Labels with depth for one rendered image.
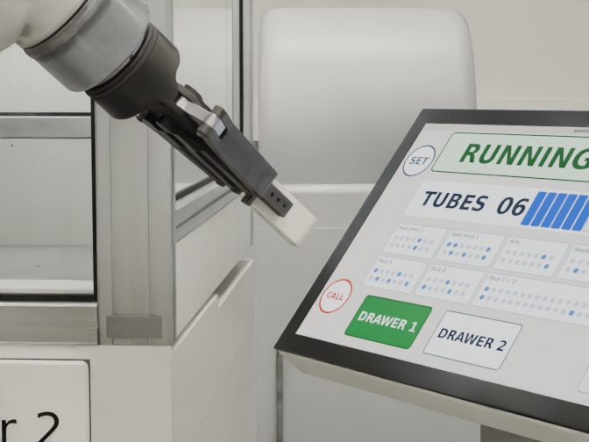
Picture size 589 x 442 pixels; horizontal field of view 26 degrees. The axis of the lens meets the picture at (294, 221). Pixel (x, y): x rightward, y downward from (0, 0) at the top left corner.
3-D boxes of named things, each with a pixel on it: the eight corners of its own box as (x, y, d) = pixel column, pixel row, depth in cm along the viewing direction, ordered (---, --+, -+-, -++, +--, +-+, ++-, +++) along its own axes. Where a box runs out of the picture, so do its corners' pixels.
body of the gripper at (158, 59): (166, 18, 96) (245, 97, 101) (120, 15, 103) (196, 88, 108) (106, 96, 95) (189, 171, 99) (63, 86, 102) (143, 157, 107)
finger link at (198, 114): (161, 74, 101) (191, 78, 96) (206, 116, 103) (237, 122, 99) (143, 97, 100) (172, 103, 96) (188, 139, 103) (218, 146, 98)
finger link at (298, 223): (263, 170, 108) (267, 171, 107) (315, 219, 112) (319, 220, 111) (242, 198, 107) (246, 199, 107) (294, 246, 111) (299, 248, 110)
